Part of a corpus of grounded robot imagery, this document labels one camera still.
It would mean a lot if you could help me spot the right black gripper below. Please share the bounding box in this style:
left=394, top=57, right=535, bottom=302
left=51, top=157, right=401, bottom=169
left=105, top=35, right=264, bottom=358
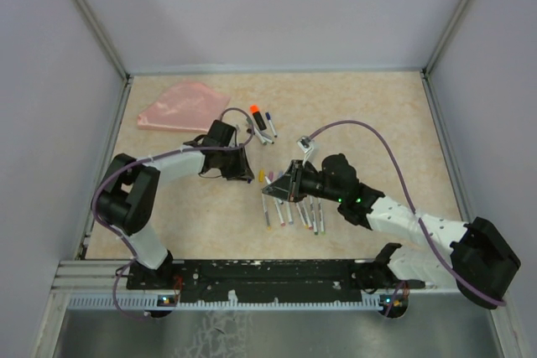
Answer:
left=264, top=159, right=343, bottom=203

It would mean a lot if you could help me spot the grey capped marker pen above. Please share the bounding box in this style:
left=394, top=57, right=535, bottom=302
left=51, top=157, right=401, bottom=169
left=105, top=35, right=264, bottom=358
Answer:
left=260, top=132, right=274, bottom=144

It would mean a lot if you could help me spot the blue capped marker pen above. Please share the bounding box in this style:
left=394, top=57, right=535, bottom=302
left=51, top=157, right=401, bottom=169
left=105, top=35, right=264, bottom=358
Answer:
left=265, top=112, right=278, bottom=137

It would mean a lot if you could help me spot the magenta capped marker pen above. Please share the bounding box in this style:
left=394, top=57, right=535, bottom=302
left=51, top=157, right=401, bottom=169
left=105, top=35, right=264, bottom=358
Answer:
left=300, top=201, right=314, bottom=231

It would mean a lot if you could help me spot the pink capped marker pen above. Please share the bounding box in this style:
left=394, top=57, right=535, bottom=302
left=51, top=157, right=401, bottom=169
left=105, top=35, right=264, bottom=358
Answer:
left=274, top=199, right=286, bottom=226

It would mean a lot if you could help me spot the aluminium frame rail left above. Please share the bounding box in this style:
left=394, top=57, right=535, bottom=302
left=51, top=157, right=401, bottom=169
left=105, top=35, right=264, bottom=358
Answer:
left=44, top=0, right=131, bottom=82

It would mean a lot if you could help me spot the dark green capped marker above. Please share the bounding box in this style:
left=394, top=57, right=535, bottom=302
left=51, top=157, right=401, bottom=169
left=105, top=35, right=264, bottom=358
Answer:
left=309, top=196, right=319, bottom=236

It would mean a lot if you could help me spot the lavender marker pen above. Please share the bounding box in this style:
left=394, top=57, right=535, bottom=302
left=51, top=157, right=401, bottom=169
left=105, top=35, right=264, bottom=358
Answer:
left=285, top=202, right=294, bottom=226

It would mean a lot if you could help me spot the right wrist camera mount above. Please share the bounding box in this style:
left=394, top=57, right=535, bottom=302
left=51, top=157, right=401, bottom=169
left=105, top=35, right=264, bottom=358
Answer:
left=297, top=136, right=318, bottom=164

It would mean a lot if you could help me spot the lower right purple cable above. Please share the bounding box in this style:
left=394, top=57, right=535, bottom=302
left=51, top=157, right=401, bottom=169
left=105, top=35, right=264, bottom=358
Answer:
left=386, top=280, right=416, bottom=319

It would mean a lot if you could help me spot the white slotted cable duct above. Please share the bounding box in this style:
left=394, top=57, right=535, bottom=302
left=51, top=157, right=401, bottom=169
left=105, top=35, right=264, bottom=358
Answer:
left=66, top=293, right=404, bottom=311

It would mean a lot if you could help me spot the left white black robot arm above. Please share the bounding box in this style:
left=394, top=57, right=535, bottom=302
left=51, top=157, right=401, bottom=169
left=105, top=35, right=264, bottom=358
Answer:
left=91, top=120, right=254, bottom=288

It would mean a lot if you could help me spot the pink plastic bag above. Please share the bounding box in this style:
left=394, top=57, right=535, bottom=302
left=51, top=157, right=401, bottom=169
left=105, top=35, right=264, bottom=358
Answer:
left=137, top=81, right=231, bottom=133

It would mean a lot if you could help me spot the green capped marker pen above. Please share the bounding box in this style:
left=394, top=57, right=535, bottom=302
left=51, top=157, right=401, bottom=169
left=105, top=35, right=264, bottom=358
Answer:
left=246, top=117, right=268, bottom=145

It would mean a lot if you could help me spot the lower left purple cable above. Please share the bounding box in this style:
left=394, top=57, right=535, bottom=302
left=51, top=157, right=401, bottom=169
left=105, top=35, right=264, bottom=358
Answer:
left=112, top=261, right=153, bottom=324

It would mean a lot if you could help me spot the aluminium frame rail right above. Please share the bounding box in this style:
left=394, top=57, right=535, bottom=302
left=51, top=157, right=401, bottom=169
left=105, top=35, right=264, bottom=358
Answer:
left=422, top=0, right=496, bottom=78

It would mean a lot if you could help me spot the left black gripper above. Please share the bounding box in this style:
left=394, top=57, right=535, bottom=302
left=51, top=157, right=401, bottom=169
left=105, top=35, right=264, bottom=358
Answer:
left=218, top=143, right=254, bottom=181

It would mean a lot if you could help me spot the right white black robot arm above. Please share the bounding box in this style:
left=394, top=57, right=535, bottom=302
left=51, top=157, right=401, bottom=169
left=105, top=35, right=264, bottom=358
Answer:
left=262, top=153, right=521, bottom=309

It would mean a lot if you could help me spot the orange white marker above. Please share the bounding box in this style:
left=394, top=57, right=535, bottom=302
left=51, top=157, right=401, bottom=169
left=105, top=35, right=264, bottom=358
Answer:
left=261, top=194, right=272, bottom=230

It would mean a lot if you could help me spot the aluminium frame rail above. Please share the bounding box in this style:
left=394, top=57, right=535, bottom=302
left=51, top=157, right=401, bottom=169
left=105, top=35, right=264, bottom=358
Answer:
left=44, top=0, right=131, bottom=82
left=422, top=0, right=496, bottom=78

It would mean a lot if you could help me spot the orange capped black highlighter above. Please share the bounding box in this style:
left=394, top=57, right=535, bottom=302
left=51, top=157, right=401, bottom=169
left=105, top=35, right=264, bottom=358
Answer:
left=250, top=105, right=267, bottom=131

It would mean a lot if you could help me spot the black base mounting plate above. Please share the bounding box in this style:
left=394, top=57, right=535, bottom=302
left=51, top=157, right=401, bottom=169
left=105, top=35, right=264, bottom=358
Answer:
left=127, top=259, right=400, bottom=304

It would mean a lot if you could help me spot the light green capped marker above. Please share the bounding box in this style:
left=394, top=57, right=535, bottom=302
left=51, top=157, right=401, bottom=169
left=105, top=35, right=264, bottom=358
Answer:
left=317, top=198, right=326, bottom=235

